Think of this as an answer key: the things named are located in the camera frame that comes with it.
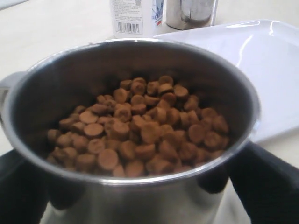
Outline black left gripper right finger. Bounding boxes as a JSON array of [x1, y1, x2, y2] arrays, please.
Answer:
[[225, 141, 299, 224]]

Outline brown pellets in left mug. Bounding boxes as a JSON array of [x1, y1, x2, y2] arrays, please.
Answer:
[[47, 75, 230, 178]]

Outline white rectangular plastic tray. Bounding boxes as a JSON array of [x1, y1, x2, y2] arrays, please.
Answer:
[[159, 20, 299, 142]]

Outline right steel mug with pellets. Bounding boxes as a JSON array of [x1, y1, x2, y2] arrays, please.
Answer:
[[165, 0, 218, 30]]

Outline clear plastic container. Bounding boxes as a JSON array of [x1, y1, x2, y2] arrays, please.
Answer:
[[110, 0, 164, 38]]

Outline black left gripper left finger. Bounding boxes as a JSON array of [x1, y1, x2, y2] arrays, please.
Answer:
[[0, 149, 50, 224]]

